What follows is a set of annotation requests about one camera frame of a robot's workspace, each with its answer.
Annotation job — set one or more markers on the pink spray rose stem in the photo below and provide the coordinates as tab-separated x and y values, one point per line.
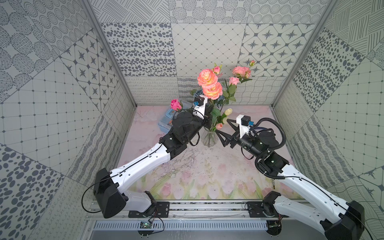
241	74

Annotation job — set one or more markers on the pink tulip stem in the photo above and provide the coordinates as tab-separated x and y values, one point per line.
219	126

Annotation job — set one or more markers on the aluminium mounting rail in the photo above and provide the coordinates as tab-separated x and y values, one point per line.
209	210

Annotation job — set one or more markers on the magenta rose stem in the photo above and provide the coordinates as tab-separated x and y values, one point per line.
176	105

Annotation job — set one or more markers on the clear blue plastic box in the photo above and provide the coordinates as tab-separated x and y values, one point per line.
165	124

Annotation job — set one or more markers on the floral table mat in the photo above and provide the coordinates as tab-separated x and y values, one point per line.
199	172

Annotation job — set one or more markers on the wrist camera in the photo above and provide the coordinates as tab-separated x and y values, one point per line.
200	106
244	124

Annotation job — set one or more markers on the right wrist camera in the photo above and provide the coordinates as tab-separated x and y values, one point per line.
244	124

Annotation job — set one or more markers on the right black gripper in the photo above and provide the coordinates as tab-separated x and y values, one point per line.
228	137

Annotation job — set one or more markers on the blue rose bunch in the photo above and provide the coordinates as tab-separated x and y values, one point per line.
196	93

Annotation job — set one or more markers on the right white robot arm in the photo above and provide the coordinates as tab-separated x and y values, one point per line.
329	214

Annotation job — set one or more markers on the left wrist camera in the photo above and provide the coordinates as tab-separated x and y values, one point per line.
200	106

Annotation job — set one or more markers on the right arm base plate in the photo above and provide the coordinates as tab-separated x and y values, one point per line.
259	209

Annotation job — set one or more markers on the cream tulip bunch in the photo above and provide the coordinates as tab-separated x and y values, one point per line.
221	117

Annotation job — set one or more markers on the light pink rose stem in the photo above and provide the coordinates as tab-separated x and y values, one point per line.
229	91

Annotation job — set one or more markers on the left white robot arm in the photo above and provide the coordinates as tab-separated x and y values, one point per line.
111	188

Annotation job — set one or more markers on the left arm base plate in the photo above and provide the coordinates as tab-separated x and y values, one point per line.
159	209

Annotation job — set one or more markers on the clear glass vase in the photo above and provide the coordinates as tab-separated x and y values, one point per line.
208	138

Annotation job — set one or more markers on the orange-pink peony stem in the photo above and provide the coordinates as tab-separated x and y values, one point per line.
208	81

